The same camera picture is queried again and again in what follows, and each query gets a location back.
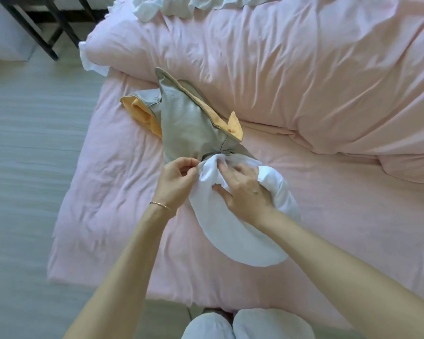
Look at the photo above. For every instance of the pink bed sheet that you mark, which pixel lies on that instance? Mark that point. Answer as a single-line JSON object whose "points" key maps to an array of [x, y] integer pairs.
{"points": [[109, 208]]}

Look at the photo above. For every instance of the person's white trousers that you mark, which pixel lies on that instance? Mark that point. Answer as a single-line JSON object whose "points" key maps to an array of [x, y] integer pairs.
{"points": [[247, 324]]}

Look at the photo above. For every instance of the person's right forearm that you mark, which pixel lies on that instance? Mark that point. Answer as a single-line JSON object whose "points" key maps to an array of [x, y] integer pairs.
{"points": [[357, 278]]}

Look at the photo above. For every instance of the person's left hand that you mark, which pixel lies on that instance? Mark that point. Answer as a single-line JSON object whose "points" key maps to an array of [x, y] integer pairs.
{"points": [[175, 187]]}

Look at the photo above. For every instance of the white cushion insert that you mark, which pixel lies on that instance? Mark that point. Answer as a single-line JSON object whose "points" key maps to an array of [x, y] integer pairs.
{"points": [[233, 236]]}

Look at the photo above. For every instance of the person's right hand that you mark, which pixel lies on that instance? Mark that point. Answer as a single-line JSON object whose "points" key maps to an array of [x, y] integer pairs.
{"points": [[247, 194]]}

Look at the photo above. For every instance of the pink duvet with white ruffle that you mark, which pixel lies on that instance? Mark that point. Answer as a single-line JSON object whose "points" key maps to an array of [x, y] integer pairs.
{"points": [[286, 67]]}

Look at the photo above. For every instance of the person's left forearm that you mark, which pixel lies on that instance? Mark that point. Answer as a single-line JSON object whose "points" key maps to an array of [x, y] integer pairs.
{"points": [[116, 278]]}

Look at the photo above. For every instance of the grey-green cushion cover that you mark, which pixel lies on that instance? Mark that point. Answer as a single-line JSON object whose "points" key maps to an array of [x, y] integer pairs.
{"points": [[190, 123], [143, 109]]}

